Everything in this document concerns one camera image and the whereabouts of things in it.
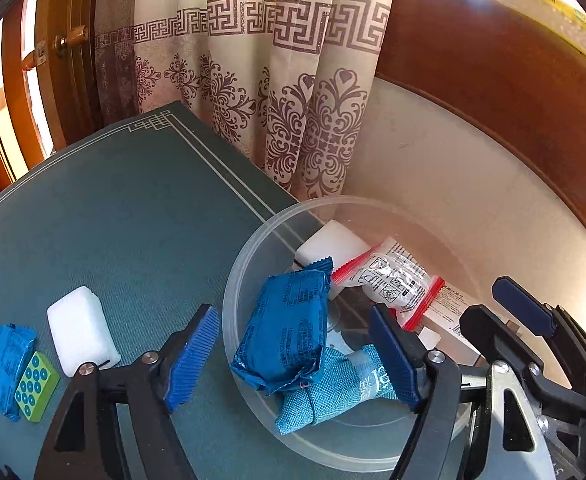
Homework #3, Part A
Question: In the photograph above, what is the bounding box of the red-edged clear zip bag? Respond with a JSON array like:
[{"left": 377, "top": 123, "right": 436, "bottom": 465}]
[{"left": 331, "top": 238, "right": 446, "bottom": 333}]

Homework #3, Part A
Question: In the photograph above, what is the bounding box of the wooden door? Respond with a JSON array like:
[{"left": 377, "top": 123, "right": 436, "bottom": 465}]
[{"left": 0, "top": 0, "right": 105, "bottom": 213}]

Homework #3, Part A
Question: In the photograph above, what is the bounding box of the green blue-dotted block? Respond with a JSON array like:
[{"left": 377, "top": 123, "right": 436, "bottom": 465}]
[{"left": 14, "top": 350, "right": 61, "bottom": 424}]

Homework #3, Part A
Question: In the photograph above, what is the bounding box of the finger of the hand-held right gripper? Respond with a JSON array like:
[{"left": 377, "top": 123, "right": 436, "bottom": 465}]
[
  {"left": 459, "top": 304, "right": 586, "bottom": 417},
  {"left": 491, "top": 275, "right": 586, "bottom": 391}
]

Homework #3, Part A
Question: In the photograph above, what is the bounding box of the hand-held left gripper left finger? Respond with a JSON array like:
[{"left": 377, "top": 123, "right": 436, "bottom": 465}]
[{"left": 33, "top": 303, "right": 221, "bottom": 480}]

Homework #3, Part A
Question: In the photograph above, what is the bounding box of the teal mesh pouch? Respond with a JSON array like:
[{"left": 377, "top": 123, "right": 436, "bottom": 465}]
[{"left": 275, "top": 343, "right": 399, "bottom": 436}]

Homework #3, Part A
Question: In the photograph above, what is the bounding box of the large white sponge block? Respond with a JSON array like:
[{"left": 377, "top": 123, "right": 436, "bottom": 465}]
[{"left": 294, "top": 219, "right": 375, "bottom": 273}]

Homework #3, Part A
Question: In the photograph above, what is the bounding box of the wooden headboard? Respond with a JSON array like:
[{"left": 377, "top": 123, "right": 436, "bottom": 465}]
[{"left": 374, "top": 0, "right": 586, "bottom": 265}]

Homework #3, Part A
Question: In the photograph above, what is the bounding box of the large blue wipes packet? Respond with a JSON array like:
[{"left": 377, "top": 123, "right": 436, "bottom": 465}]
[{"left": 230, "top": 255, "right": 335, "bottom": 395}]

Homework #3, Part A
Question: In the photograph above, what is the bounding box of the clear plastic bowl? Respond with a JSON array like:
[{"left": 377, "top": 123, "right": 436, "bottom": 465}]
[{"left": 221, "top": 195, "right": 486, "bottom": 473}]

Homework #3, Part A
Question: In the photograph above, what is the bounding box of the white rounded case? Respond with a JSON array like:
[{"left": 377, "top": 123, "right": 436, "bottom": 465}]
[{"left": 46, "top": 285, "right": 122, "bottom": 379}]

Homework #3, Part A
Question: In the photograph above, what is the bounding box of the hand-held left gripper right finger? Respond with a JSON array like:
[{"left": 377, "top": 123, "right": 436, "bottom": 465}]
[{"left": 369, "top": 303, "right": 560, "bottom": 480}]

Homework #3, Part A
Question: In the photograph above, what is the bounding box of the long white blue box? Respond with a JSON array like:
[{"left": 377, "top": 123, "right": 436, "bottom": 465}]
[{"left": 415, "top": 284, "right": 516, "bottom": 368}]

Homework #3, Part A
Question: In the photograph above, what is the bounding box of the patterned cream curtain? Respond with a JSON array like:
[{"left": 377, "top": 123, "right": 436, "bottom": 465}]
[{"left": 94, "top": 0, "right": 399, "bottom": 202}]

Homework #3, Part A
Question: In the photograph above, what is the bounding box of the small blue packet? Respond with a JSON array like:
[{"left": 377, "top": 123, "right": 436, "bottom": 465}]
[{"left": 0, "top": 324, "right": 38, "bottom": 422}]

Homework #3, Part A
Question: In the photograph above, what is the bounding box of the brass door knob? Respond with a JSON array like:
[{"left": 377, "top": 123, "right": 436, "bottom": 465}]
[{"left": 22, "top": 25, "right": 90, "bottom": 72}]

